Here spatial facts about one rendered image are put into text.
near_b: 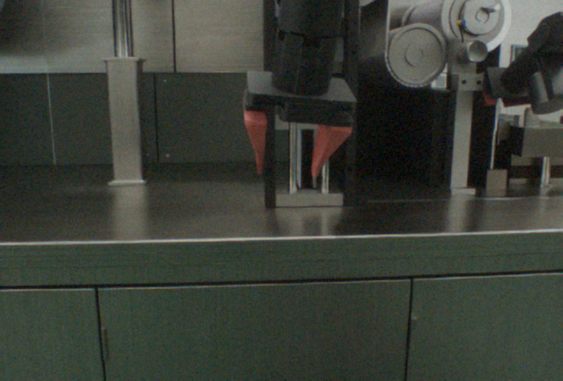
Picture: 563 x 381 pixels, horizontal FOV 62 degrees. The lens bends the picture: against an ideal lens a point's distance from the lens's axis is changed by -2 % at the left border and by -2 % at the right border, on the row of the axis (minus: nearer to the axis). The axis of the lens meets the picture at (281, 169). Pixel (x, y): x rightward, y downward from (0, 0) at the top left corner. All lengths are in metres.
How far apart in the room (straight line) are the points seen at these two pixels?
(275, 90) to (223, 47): 0.84
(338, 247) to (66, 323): 0.44
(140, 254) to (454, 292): 0.50
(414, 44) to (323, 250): 0.48
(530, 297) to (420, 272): 0.20
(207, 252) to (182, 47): 0.71
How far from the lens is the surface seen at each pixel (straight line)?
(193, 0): 1.31
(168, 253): 0.72
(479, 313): 0.88
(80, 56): 1.36
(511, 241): 0.82
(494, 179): 1.09
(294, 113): 0.45
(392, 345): 0.85
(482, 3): 1.05
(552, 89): 0.91
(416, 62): 1.02
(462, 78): 0.98
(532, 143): 1.10
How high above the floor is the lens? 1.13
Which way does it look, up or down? 11 degrees down
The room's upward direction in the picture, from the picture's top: straight up
